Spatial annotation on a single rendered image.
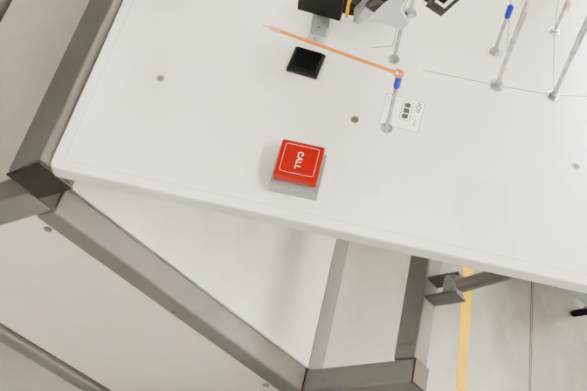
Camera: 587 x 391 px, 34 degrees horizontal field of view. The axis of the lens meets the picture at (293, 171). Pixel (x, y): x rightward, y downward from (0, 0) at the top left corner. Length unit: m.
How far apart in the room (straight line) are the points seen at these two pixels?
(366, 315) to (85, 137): 2.08
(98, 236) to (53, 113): 0.17
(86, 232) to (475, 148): 0.50
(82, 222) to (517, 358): 2.98
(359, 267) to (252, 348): 1.72
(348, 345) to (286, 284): 1.52
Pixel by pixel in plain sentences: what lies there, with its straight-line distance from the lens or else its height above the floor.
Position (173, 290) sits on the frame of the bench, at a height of 0.80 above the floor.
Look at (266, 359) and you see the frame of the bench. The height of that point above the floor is 0.80.
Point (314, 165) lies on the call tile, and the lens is 1.07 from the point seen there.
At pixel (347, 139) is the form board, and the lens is 1.14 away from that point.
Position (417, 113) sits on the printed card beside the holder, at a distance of 1.18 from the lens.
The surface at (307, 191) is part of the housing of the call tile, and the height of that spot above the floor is 1.10.
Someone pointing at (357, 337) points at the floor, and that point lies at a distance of 3.06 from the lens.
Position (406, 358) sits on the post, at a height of 0.98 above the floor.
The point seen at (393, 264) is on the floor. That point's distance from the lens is 3.30.
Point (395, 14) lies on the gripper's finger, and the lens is 1.15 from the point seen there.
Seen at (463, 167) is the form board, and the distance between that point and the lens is 1.15.
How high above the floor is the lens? 1.73
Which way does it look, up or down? 36 degrees down
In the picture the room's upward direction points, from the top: 75 degrees clockwise
